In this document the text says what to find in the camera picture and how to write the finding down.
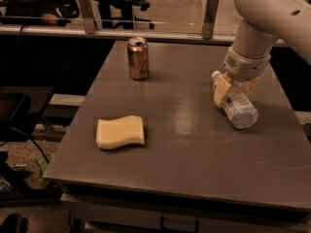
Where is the right metal glass bracket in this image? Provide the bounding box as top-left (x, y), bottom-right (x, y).
top-left (201, 0), bottom-right (220, 40)

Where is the black side table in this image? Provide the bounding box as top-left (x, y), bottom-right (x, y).
top-left (0, 86), bottom-right (54, 142)

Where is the black office chair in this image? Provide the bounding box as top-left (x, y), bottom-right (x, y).
top-left (89, 0), bottom-right (186, 31)

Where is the white table base cabinet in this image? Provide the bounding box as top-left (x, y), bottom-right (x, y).
top-left (61, 193), bottom-right (310, 233)

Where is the yellow sponge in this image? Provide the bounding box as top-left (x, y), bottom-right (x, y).
top-left (96, 116), bottom-right (145, 150)

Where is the black cable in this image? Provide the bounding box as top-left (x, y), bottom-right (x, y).
top-left (9, 126), bottom-right (51, 165)

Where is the metal rail ledge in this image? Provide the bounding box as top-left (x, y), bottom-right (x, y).
top-left (0, 24), bottom-right (234, 46)

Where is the black shoe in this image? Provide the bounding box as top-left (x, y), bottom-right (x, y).
top-left (0, 214), bottom-right (22, 233)

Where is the blue label plastic bottle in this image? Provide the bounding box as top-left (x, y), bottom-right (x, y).
top-left (211, 71), bottom-right (259, 129)

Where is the left metal glass bracket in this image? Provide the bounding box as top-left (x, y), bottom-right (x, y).
top-left (78, 0), bottom-right (97, 34)

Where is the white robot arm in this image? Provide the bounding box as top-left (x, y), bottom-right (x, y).
top-left (213, 0), bottom-right (311, 108)

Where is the metal glass bracket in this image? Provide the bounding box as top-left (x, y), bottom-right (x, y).
top-left (201, 0), bottom-right (220, 40)
top-left (78, 0), bottom-right (97, 34)

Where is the brown soda can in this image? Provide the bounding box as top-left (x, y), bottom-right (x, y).
top-left (127, 37), bottom-right (149, 80)

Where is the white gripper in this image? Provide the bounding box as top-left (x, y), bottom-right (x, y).
top-left (212, 47), bottom-right (270, 108)

